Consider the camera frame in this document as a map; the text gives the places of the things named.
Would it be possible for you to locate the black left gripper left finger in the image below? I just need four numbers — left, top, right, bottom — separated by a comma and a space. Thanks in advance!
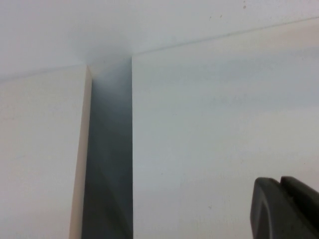
250, 177, 319, 239

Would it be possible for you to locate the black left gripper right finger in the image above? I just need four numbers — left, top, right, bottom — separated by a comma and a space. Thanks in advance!
281, 176, 319, 225

